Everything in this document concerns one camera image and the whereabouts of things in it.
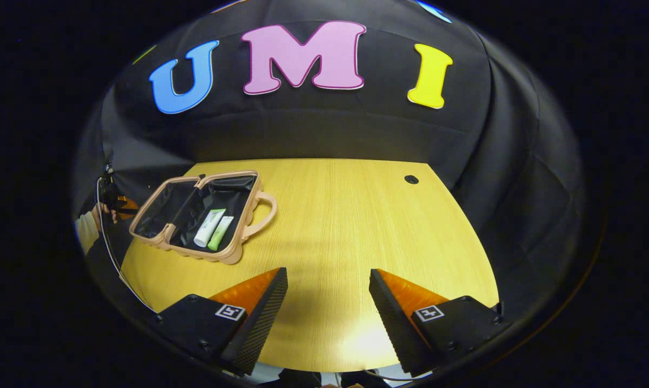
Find black backdrop cloth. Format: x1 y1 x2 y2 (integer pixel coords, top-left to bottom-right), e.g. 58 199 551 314
74 0 586 324

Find white and green cream tube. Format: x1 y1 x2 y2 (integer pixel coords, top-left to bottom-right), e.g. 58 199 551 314
193 209 227 248

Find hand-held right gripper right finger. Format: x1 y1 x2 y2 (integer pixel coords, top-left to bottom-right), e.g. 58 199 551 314
368 268 512 378

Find pink suitcase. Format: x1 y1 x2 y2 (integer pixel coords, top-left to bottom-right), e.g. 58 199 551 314
129 170 278 265

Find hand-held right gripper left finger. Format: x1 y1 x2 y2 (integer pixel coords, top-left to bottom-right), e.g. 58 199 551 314
152 267 289 377

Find thin grey cable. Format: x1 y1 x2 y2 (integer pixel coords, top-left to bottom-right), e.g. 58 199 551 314
96 177 155 313

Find light green cream tube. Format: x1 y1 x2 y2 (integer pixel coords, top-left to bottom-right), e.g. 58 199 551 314
207 216 234 252

